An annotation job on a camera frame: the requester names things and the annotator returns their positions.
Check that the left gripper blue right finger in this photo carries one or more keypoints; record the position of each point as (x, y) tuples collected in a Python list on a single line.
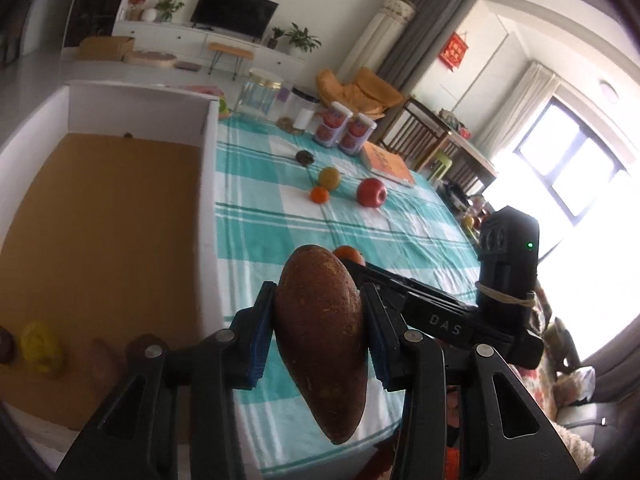
[(503, 432)]

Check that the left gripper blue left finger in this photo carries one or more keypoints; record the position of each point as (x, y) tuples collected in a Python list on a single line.
[(132, 434)]

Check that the red apple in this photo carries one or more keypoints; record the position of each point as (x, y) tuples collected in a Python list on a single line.
[(371, 193)]

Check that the large orange tangerine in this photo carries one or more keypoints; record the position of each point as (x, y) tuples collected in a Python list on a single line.
[(349, 253)]

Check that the yellow-green pear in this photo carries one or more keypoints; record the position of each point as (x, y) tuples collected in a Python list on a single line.
[(329, 178)]

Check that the small orange tangerine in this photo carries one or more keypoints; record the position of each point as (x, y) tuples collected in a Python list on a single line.
[(319, 195)]

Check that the brown mango-shaped fruit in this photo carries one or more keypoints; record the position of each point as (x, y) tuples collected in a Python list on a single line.
[(319, 332)]

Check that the dark brown rotten fruit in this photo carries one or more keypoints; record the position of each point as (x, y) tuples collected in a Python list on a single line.
[(304, 158)]

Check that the wooden side table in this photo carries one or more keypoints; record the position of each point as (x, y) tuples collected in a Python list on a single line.
[(470, 169)]

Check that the green plastic stool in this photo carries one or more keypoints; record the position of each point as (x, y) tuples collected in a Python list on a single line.
[(440, 166)]

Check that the yellow lemon in box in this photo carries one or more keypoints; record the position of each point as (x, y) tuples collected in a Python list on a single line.
[(42, 350)]

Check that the orange book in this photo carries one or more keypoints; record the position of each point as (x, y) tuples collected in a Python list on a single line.
[(386, 165)]

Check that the dark wooden chair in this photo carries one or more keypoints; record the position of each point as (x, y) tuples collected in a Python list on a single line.
[(415, 134)]

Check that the right red white can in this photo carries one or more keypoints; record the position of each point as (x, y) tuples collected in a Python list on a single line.
[(356, 134)]

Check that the red white can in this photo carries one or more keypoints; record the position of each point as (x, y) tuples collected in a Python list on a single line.
[(334, 120), (356, 134)]

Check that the red hanging decoration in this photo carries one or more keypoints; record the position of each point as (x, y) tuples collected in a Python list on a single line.
[(453, 52)]

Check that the orange lounge chair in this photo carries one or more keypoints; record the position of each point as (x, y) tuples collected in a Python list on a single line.
[(367, 93)]

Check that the white cardboard box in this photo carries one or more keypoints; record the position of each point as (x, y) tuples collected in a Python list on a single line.
[(107, 235)]

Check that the left red white can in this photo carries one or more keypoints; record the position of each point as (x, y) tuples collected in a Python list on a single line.
[(334, 120)]

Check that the teal white plaid tablecloth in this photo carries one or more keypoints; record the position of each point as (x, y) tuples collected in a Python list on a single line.
[(274, 193)]

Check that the white floor air conditioner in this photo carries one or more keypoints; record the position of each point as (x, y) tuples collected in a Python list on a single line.
[(378, 38)]

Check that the clear jar black lid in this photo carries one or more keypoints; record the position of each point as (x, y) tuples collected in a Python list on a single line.
[(298, 110)]

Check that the grey curtain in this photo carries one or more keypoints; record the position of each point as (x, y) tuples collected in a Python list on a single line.
[(419, 36)]

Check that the green potted plant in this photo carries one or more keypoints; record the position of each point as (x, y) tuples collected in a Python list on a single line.
[(301, 41)]

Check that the clear jar gold lid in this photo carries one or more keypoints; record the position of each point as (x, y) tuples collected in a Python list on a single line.
[(258, 93)]

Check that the small potted plant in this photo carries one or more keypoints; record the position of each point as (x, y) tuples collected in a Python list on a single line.
[(276, 34)]

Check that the fruit print tissue pack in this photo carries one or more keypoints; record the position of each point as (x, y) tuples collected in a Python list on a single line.
[(223, 110)]

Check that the black television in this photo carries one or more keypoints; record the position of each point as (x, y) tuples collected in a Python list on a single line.
[(249, 18)]

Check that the white tv cabinet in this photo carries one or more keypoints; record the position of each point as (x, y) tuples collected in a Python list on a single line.
[(209, 49)]

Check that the brown cardboard box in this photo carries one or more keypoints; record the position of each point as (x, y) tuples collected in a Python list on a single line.
[(105, 48)]

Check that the left potted plant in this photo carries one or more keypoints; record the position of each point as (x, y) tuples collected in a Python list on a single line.
[(166, 9)]

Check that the red flower vase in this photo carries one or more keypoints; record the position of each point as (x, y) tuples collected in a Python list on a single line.
[(135, 9)]

